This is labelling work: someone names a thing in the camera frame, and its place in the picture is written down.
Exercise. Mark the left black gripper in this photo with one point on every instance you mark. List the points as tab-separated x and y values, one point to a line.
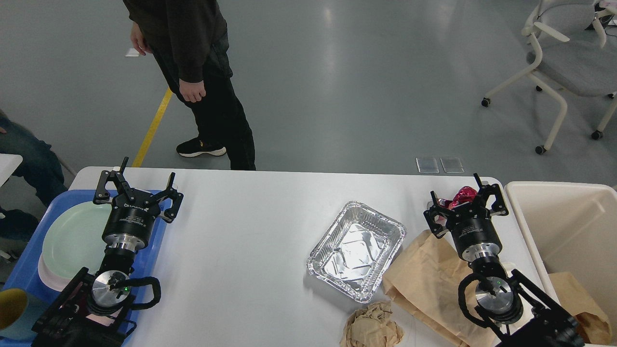
131	221

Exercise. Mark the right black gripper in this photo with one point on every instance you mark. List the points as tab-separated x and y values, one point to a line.
474	234

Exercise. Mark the green plate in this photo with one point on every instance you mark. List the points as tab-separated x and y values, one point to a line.
74	240

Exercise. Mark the brown paper bag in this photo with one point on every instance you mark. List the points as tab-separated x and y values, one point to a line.
593	323
424	281

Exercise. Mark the aluminium foil tray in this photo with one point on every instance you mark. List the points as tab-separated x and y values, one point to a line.
355	252

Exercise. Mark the brown paper ball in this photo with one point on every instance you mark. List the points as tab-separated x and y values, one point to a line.
372	327

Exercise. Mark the dark green mug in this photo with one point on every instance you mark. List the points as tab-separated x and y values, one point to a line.
19	311

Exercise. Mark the pink mug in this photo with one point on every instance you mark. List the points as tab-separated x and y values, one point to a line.
79	299

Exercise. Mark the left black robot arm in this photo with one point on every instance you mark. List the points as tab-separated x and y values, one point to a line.
92	310

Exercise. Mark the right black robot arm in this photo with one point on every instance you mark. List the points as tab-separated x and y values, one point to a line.
508	303

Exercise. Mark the standing person's left hand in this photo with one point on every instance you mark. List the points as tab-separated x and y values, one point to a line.
192	92

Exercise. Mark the standing person's right hand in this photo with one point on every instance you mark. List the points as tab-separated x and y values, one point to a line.
138	40

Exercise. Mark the red foil wrapper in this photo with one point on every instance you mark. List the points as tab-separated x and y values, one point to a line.
465	195

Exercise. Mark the right floor outlet plate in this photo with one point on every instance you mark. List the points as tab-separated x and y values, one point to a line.
452	165

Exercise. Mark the floor outlet plate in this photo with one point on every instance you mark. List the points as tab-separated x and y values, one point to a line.
452	165
427	165

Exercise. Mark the left floor outlet plate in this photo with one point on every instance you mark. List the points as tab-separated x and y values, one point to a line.
427	165

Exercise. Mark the beige plastic bin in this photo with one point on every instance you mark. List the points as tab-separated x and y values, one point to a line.
571	227

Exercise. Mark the pink plate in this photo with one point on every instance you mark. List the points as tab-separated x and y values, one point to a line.
51	280

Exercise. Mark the blue plastic tray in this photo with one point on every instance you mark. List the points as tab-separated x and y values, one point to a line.
25	274

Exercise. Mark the white paper scrap on floor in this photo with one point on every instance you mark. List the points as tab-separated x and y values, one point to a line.
131	52

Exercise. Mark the brown paper bag in bin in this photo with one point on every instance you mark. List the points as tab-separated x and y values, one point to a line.
593	323

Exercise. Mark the standing person in black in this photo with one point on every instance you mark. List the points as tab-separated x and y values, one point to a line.
189	40

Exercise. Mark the white grey office chair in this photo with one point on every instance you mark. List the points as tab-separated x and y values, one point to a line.
568	47

